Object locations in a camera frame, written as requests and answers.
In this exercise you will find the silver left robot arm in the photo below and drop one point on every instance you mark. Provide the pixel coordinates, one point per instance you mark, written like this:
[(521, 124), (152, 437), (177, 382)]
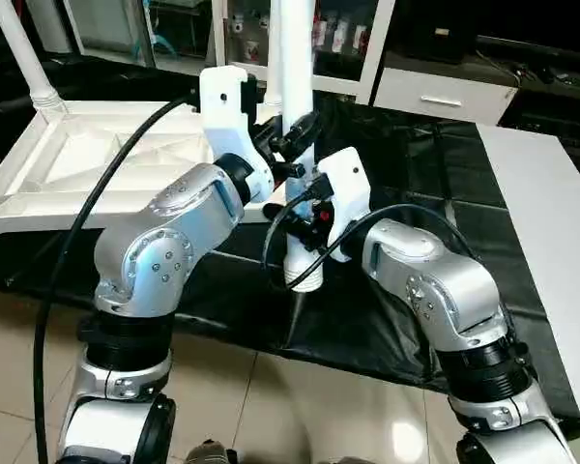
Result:
[(159, 261)]

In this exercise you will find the black work mat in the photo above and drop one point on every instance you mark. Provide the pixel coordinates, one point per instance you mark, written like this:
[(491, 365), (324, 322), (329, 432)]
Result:
[(416, 184)]

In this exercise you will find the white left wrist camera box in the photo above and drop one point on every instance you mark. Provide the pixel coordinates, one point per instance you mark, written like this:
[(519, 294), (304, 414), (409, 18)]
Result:
[(224, 101)]

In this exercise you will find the white drawer unit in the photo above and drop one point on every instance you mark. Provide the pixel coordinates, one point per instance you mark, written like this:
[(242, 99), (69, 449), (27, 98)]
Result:
[(445, 97)]

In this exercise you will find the black box with yellow label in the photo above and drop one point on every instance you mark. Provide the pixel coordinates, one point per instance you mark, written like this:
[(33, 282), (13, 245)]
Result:
[(440, 29)]

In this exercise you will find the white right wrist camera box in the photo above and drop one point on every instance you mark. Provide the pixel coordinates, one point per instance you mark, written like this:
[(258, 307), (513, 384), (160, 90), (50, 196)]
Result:
[(346, 193)]

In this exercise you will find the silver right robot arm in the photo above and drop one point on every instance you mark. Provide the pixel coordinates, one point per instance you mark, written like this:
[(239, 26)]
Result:
[(445, 290)]

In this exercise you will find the blue metal stand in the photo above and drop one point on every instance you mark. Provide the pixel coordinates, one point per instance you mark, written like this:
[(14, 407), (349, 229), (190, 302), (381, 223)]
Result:
[(159, 34)]

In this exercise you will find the white plastic table top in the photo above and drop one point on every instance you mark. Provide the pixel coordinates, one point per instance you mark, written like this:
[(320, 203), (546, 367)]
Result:
[(97, 155)]

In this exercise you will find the white glass-door cabinet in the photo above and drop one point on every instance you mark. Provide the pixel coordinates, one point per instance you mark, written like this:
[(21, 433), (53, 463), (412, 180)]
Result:
[(338, 43)]

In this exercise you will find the white plastic table leg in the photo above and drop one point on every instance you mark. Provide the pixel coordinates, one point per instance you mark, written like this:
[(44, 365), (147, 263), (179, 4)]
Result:
[(298, 58), (24, 48), (271, 48)]

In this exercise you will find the dark wooden TV bench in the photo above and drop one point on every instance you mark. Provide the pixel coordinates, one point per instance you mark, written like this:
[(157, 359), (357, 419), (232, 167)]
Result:
[(551, 82)]

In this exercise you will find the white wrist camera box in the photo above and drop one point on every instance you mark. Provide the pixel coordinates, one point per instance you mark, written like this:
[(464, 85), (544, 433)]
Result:
[(224, 101), (346, 193)]

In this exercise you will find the white flat panel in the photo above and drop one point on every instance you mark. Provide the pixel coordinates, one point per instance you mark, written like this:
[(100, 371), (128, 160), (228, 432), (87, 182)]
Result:
[(551, 242)]

